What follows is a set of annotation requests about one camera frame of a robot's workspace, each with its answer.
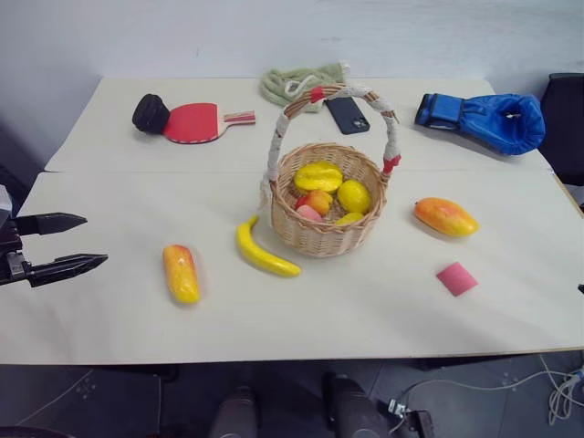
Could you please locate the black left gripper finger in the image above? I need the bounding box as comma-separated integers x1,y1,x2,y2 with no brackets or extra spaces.
16,211,89,236
26,253,110,289

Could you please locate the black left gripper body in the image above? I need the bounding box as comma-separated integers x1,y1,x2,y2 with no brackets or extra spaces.
0,218,34,287

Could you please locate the yellow star fruit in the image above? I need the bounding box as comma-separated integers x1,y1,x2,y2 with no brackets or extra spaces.
293,161,343,194

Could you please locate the long yellow red mango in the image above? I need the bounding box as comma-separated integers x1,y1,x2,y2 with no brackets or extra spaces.
162,244,202,306

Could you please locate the pink square sponge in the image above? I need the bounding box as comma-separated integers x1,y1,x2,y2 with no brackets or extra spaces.
435,261,479,297

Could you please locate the black round cloth bundle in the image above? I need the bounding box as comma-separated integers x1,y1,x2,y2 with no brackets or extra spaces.
131,93,172,136

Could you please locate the plump orange yellow mango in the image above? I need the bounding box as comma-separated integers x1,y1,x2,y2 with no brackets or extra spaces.
413,196,480,237

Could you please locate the black chair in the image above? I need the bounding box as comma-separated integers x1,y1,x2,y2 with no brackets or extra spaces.
539,72,584,186

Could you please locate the red table tennis paddle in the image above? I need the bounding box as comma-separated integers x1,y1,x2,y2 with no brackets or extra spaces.
162,102,258,145

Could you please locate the blue boxing glove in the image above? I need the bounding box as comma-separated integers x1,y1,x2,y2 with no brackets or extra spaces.
413,92,547,157

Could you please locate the yellow banana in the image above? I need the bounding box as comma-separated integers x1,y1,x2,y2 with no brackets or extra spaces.
235,214,303,277

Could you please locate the black plug device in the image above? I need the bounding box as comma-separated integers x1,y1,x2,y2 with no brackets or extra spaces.
387,399,435,438

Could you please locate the dark rounded shape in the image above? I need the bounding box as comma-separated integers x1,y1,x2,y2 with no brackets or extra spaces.
208,385,257,438
322,371,390,438

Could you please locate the yellow lemon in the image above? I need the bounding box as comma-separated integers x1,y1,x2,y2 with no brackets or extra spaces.
337,179,371,214

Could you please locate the red yellow peach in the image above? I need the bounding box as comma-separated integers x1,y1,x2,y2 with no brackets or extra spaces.
295,190,334,216

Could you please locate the green towel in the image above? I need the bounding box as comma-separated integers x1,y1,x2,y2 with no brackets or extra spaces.
260,61,350,113

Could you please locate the dark blue smartphone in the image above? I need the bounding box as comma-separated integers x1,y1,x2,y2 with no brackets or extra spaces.
324,96,370,136

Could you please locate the white cable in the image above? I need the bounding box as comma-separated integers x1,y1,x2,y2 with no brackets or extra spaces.
387,354,584,434

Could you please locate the wicker basket with handle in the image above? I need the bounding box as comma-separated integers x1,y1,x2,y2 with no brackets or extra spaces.
258,83,403,259

